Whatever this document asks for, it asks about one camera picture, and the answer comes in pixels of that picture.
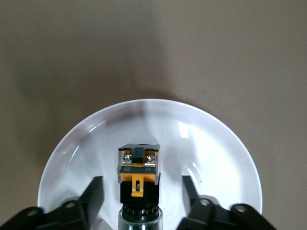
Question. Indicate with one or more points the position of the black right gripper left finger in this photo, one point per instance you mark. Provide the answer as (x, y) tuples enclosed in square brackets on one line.
[(81, 210)]

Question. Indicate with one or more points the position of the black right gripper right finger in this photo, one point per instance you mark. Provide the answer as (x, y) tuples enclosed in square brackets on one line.
[(211, 213)]

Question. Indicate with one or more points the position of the orange and black push-button switch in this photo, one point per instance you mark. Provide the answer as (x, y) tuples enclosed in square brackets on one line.
[(139, 177)]

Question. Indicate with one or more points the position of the pink round plate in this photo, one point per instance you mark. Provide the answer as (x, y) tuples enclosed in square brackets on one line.
[(216, 155)]

